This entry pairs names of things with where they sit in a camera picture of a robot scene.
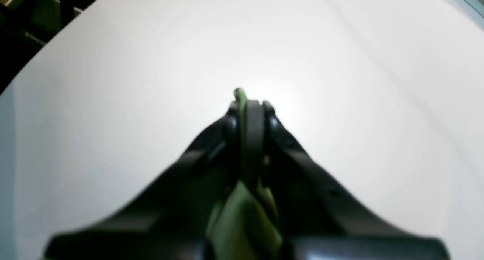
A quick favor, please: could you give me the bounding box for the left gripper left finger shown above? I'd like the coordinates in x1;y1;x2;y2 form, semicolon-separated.
43;101;240;260

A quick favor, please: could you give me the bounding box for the green t-shirt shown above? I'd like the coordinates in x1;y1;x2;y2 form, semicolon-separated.
206;88;283;260

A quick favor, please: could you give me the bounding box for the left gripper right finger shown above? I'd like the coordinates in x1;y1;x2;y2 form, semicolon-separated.
244;100;450;260

